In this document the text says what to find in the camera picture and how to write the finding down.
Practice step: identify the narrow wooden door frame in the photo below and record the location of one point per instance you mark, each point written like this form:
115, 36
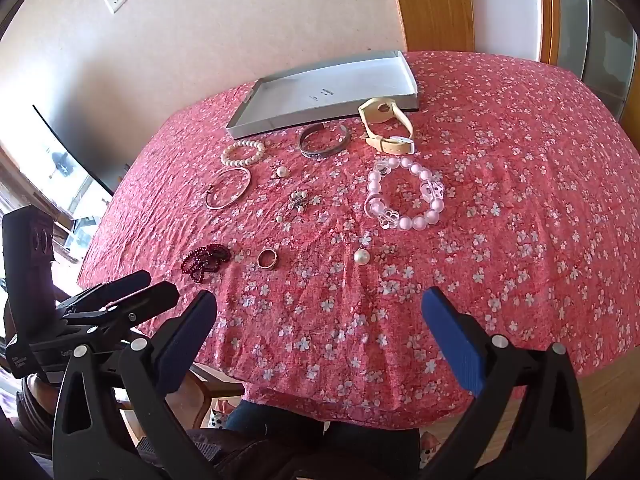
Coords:
548, 10

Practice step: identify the wooden chair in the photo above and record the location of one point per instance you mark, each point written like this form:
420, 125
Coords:
215, 390

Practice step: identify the person's legs in jeans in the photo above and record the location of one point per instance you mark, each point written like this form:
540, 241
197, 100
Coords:
300, 440

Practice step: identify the large loose pearl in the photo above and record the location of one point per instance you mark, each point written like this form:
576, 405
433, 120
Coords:
361, 257

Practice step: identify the wide wooden door frame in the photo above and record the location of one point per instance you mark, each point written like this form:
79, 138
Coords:
430, 5

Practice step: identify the silver flower brooch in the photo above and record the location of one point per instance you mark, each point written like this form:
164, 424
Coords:
300, 200

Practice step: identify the grey shallow cardboard tray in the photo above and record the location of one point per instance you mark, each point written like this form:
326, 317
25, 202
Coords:
325, 85

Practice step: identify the flat screen television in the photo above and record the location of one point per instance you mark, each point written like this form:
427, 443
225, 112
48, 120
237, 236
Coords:
65, 155

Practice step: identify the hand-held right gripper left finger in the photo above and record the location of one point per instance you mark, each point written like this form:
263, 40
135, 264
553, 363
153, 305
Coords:
187, 345

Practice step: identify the red floral tablecloth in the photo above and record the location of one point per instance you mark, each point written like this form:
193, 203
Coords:
500, 160

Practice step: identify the cream wrist watch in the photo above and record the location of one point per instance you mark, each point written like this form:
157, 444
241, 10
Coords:
385, 145

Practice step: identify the pearl stud earring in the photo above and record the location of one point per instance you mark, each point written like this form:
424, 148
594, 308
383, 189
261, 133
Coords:
282, 172

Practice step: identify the thin silver bangle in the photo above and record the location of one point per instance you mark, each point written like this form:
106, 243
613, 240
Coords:
225, 202

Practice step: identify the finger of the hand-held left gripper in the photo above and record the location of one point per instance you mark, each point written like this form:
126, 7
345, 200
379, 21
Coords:
120, 284
150, 300

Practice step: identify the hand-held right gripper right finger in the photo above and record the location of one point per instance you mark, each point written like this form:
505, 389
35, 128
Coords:
455, 342

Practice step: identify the glass window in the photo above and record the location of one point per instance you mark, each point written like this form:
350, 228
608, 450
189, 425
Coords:
595, 35

